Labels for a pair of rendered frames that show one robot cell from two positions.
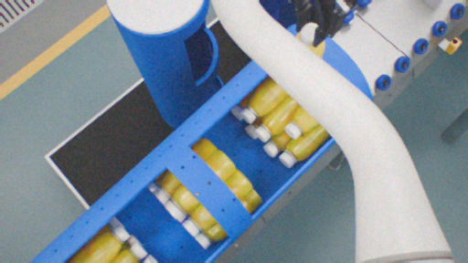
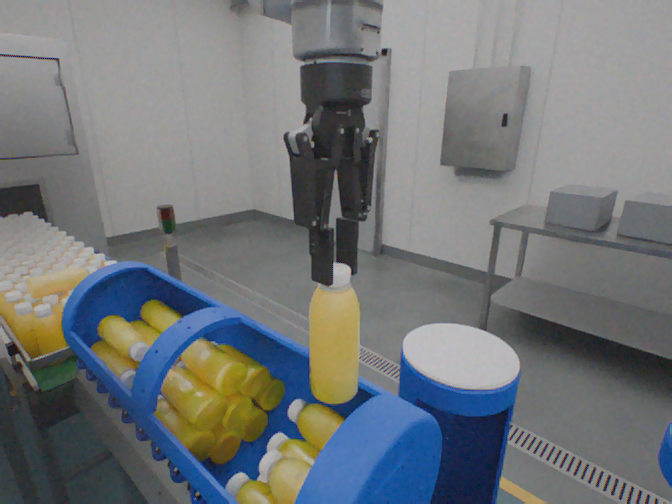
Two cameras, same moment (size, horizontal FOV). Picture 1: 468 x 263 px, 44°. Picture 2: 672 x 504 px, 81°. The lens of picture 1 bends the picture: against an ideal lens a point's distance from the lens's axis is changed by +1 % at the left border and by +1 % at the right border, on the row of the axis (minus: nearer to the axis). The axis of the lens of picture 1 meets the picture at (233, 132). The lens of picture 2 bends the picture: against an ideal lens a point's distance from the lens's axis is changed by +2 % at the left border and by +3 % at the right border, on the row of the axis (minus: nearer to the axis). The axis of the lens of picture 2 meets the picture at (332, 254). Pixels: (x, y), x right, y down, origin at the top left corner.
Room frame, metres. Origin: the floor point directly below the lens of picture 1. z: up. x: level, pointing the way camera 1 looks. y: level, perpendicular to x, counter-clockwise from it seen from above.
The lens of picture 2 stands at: (0.40, -0.61, 1.60)
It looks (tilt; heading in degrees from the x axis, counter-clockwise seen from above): 20 degrees down; 77
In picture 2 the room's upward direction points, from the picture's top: straight up
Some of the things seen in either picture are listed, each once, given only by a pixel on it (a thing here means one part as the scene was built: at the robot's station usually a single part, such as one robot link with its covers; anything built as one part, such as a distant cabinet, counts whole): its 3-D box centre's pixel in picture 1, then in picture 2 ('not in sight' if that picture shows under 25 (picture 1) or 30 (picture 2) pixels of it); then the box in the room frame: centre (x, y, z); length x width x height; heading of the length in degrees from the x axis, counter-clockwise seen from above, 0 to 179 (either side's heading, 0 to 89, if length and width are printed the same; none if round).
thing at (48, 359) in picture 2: not in sight; (111, 335); (-0.02, 0.56, 0.96); 0.40 x 0.01 x 0.03; 35
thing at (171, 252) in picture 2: not in sight; (187, 359); (0.10, 1.01, 0.55); 0.04 x 0.04 x 1.10; 35
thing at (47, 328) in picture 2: not in sight; (50, 336); (-0.18, 0.56, 0.98); 0.07 x 0.07 x 0.16
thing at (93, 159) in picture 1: (222, 91); not in sight; (0.96, 0.02, 0.07); 1.50 x 0.52 x 0.15; 123
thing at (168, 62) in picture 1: (178, 57); (442, 484); (0.90, 0.15, 0.59); 0.28 x 0.28 x 0.88
